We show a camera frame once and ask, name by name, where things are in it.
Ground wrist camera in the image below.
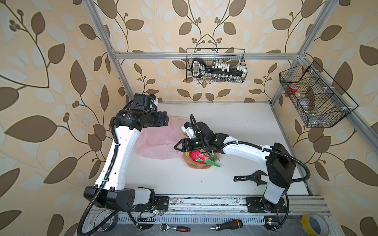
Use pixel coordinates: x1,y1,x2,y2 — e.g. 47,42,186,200
181,123,196,139
130,93,158,113

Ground black adjustable wrench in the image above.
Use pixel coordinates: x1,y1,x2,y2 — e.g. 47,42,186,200
233,170,267,186

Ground black tape roll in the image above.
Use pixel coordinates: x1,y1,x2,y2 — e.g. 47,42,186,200
94,210,119,232

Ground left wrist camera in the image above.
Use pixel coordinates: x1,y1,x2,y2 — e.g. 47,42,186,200
130,93,158,113

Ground pink plastic bag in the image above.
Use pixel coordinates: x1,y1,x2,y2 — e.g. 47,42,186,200
135,117,187,160

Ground pink wavy plate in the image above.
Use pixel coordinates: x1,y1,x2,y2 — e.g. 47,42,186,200
181,149,220,170

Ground black wire basket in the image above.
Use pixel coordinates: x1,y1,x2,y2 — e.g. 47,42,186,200
279,61,358,128
186,47,248,83

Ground ratchet wrench red handle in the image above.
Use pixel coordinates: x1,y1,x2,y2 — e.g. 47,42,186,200
160,223,191,233

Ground yellow tape roll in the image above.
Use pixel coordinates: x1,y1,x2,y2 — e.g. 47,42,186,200
301,213,330,236

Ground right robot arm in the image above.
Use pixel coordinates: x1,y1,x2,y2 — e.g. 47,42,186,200
174,122,311,212

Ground black socket set holder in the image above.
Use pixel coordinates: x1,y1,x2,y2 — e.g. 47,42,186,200
189,59,248,79

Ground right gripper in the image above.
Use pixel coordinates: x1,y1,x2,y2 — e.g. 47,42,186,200
174,137,208,152

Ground black wire basket right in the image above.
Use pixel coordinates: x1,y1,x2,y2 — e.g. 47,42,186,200
279,61,358,128

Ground pink dragon fruit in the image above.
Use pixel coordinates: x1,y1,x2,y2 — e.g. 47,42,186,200
189,149,220,169

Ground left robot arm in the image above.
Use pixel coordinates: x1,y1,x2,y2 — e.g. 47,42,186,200
77,110,169,236

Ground black wire basket back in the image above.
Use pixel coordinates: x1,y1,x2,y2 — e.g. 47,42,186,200
186,47,248,83

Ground black orange screwdriver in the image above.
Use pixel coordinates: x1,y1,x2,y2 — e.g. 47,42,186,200
210,219,243,231

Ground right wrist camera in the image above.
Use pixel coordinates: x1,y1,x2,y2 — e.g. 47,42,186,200
181,123,196,139

